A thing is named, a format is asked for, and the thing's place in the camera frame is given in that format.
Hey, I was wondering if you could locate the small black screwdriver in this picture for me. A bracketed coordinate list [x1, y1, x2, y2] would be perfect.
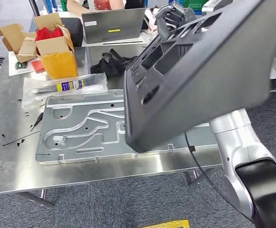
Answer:
[30, 112, 44, 133]

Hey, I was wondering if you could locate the black hard case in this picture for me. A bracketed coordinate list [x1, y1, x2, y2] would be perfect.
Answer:
[60, 17, 84, 48]

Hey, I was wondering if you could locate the person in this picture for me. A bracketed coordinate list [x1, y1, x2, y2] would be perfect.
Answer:
[66, 0, 127, 16]

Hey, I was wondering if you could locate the white paper sheet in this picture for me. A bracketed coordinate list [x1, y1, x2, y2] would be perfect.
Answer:
[8, 51, 45, 77]

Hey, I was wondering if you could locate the black fabric strap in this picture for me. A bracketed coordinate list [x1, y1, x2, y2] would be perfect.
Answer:
[90, 48, 138, 80]

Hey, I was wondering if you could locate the black cable tie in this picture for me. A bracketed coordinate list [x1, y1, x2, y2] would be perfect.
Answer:
[2, 130, 42, 148]

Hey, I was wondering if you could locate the stainless steel workbench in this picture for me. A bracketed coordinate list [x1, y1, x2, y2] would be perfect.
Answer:
[0, 42, 225, 209]

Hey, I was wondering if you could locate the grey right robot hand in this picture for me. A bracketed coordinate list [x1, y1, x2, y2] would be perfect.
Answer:
[153, 1, 200, 41]

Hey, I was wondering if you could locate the stamped metal sheet panel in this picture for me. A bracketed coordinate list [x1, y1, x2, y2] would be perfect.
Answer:
[35, 89, 221, 165]

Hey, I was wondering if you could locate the open cardboard box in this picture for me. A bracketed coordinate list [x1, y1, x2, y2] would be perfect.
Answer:
[34, 12, 75, 57]
[0, 23, 37, 64]

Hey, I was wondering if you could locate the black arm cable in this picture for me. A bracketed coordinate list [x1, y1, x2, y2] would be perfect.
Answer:
[184, 131, 256, 222]

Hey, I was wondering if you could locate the clear bag of cable ties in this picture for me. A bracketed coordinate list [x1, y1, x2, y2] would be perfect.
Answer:
[21, 73, 109, 109]

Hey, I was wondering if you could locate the red card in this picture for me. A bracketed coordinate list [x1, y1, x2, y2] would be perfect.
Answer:
[30, 59, 45, 74]

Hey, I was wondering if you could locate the green plastic crate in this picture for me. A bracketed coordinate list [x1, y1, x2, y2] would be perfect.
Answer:
[181, 0, 210, 12]

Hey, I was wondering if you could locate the black plastic panel part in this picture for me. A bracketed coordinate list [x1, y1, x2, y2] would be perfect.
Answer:
[123, 0, 276, 154]

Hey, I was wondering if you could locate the yellow floor tape square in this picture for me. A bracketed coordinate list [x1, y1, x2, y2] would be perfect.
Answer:
[141, 219, 191, 228]

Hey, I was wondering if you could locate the red cloth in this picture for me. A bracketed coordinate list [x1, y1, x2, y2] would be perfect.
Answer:
[35, 27, 64, 42]

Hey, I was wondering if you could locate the grey laptop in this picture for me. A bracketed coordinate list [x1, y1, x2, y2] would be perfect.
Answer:
[81, 7, 146, 45]

